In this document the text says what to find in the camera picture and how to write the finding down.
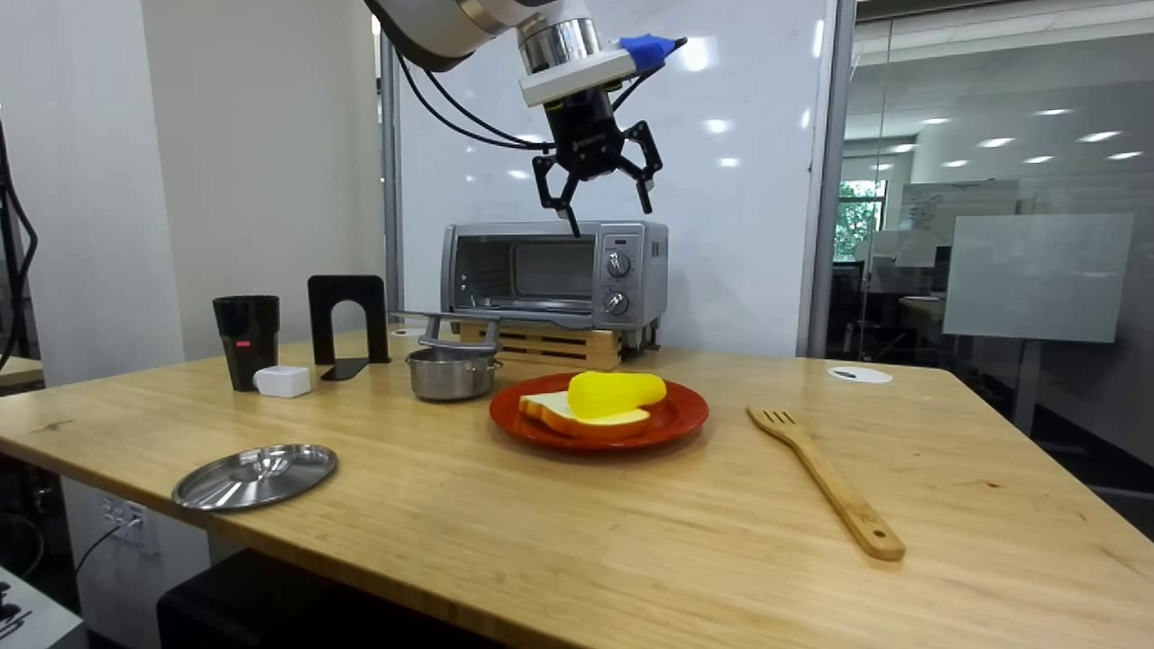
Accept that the wooden fork spatula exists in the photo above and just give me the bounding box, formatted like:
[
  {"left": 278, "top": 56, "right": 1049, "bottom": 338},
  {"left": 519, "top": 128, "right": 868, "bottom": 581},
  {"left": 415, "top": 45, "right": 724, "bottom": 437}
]
[{"left": 743, "top": 403, "right": 910, "bottom": 566}]

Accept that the black plastic tumbler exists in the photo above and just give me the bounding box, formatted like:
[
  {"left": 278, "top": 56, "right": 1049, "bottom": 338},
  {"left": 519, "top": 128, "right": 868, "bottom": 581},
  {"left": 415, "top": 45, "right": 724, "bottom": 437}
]
[{"left": 211, "top": 292, "right": 287, "bottom": 398}]

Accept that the silver toaster oven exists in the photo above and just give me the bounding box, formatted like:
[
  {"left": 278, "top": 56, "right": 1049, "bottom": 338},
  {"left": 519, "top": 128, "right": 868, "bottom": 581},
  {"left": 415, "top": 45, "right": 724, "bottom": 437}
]
[{"left": 391, "top": 218, "right": 670, "bottom": 356}]

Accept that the white wall outlet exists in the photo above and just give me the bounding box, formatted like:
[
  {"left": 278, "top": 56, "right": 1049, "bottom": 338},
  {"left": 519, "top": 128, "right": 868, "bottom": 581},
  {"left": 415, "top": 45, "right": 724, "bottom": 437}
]
[{"left": 101, "top": 499, "right": 154, "bottom": 556}]

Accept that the white table grommet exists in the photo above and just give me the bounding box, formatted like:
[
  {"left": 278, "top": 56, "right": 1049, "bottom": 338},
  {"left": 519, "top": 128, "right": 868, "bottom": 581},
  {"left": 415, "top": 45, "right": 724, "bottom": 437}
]
[{"left": 827, "top": 362, "right": 897, "bottom": 390}]

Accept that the large white whiteboard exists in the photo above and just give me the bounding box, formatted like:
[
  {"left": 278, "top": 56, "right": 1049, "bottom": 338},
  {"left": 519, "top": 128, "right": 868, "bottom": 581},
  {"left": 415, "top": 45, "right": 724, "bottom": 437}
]
[{"left": 383, "top": 0, "right": 859, "bottom": 362}]

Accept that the wooden pallet stand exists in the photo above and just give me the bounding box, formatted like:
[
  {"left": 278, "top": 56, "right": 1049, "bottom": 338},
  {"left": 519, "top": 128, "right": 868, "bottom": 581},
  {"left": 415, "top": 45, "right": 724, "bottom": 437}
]
[{"left": 457, "top": 319, "right": 663, "bottom": 373}]

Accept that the small steel pot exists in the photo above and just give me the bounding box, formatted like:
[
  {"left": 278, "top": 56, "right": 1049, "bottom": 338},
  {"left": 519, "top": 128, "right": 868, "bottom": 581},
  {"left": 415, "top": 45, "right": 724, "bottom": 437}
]
[{"left": 406, "top": 344, "right": 504, "bottom": 407}]

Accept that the yellow corn toy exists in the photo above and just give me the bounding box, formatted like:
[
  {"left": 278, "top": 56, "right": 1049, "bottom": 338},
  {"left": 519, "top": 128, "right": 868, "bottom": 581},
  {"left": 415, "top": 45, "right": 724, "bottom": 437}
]
[{"left": 568, "top": 368, "right": 670, "bottom": 421}]

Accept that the white wrist camera blue end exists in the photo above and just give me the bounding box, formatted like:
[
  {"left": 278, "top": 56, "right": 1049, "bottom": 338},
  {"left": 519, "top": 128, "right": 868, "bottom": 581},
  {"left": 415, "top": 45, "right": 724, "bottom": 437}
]
[{"left": 519, "top": 34, "right": 693, "bottom": 111}]

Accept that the red plate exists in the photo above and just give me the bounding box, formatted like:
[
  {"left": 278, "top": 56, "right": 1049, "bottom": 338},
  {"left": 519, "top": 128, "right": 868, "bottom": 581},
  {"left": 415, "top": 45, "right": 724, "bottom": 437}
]
[{"left": 488, "top": 373, "right": 714, "bottom": 457}]

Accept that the small white box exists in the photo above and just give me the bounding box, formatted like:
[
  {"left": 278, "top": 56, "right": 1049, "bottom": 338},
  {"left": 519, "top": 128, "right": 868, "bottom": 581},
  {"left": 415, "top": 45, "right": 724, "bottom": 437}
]
[{"left": 250, "top": 364, "right": 315, "bottom": 401}]

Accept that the grey standing board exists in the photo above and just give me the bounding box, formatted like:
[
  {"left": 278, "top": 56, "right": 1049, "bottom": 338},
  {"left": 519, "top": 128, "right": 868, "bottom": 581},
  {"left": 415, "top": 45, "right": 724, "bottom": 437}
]
[{"left": 940, "top": 214, "right": 1138, "bottom": 351}]

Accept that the steel pot lid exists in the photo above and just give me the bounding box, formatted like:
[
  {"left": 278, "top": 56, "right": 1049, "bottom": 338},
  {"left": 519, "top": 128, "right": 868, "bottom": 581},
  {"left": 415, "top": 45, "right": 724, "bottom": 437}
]
[{"left": 170, "top": 439, "right": 344, "bottom": 515}]

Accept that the black metal bookend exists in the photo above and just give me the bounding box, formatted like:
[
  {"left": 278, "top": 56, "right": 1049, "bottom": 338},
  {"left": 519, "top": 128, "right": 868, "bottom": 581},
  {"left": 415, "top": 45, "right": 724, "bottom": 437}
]
[{"left": 302, "top": 271, "right": 395, "bottom": 385}]

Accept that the toast bread slice toy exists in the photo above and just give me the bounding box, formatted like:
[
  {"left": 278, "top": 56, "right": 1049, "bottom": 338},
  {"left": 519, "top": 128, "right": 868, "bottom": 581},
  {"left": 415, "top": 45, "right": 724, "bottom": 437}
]
[{"left": 517, "top": 390, "right": 654, "bottom": 439}]

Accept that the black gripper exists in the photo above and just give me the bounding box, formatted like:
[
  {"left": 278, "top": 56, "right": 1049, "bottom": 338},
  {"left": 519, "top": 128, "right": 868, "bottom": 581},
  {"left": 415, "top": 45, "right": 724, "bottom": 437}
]
[{"left": 531, "top": 82, "right": 669, "bottom": 243}]

